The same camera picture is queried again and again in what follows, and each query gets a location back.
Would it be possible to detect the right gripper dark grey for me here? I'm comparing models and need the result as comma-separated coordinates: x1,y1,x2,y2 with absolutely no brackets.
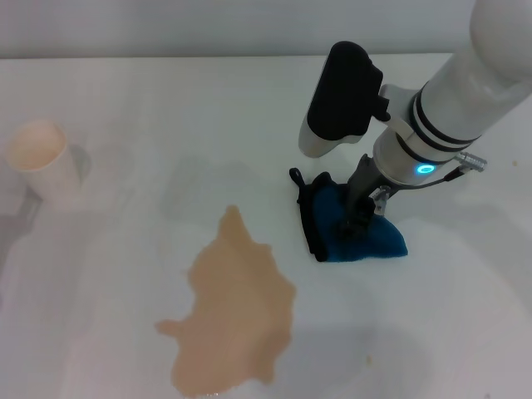
334,152,391,243

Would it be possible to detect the blue rag black trim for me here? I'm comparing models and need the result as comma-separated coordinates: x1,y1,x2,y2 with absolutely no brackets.
289,166,409,264

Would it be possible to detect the white paper cup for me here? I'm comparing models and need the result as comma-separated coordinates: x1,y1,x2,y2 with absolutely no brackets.
5,119,83,204

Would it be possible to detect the brown liquid spill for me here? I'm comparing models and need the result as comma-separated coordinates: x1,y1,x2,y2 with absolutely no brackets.
154,204,298,397

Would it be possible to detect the clear cable plug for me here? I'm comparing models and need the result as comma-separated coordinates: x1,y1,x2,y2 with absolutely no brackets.
373,185,391,216

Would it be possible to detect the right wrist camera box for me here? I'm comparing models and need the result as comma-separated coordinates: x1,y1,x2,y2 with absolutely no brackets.
297,40,392,160

